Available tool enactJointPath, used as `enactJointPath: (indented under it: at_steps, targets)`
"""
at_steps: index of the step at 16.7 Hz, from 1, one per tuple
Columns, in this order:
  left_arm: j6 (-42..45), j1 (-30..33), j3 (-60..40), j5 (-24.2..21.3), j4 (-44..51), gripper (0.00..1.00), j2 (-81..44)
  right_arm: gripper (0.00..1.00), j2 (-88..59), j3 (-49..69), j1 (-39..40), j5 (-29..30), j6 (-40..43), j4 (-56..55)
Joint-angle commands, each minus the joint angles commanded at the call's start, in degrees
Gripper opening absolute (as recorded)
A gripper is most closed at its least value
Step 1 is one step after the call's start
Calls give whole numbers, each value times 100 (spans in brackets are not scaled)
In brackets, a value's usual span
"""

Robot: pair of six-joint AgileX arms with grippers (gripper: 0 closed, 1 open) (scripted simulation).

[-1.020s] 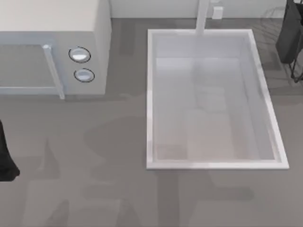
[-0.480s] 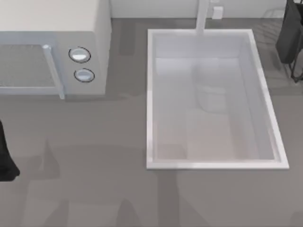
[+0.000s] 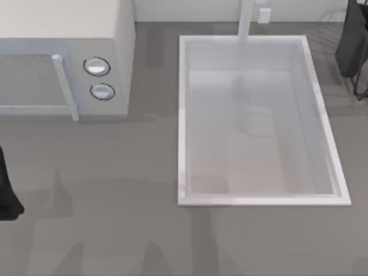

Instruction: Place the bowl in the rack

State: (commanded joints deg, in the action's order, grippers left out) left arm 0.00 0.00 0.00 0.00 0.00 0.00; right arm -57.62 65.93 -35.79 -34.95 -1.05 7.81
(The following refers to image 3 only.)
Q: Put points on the small white tap lever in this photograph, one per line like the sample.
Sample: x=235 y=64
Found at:
x=264 y=15

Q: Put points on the white sink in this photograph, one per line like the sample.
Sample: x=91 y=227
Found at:
x=258 y=129

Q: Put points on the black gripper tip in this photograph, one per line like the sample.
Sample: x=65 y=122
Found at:
x=7 y=195

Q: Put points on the tall white tap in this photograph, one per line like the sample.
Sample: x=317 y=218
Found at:
x=245 y=20

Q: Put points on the small microwave knob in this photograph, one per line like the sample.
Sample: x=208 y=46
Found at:
x=102 y=91

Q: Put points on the large microwave knob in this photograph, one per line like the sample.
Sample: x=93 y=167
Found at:
x=96 y=66

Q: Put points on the pale microwave oven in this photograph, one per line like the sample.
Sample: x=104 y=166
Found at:
x=120 y=57

